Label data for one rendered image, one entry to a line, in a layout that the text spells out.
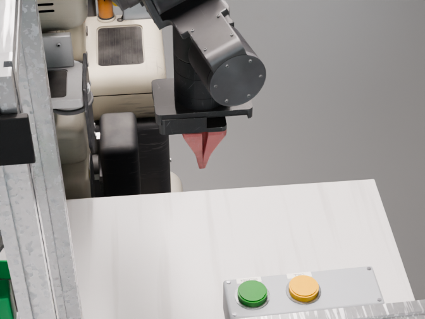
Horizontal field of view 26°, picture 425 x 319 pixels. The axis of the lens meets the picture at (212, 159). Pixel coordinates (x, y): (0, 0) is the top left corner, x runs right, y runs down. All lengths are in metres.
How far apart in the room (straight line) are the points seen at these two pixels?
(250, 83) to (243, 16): 2.70
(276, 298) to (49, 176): 0.59
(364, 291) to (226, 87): 0.50
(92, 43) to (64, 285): 1.22
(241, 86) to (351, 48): 2.57
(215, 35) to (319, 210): 0.71
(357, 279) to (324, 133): 1.76
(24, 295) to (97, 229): 0.94
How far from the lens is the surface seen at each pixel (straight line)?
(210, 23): 0.86
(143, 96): 1.91
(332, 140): 2.99
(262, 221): 1.49
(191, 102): 0.95
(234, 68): 0.85
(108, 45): 1.97
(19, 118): 0.45
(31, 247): 0.52
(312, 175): 2.86
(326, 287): 1.27
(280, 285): 1.27
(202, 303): 1.37
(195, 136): 0.97
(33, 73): 0.66
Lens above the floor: 1.92
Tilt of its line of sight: 41 degrees down
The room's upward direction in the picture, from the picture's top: straight up
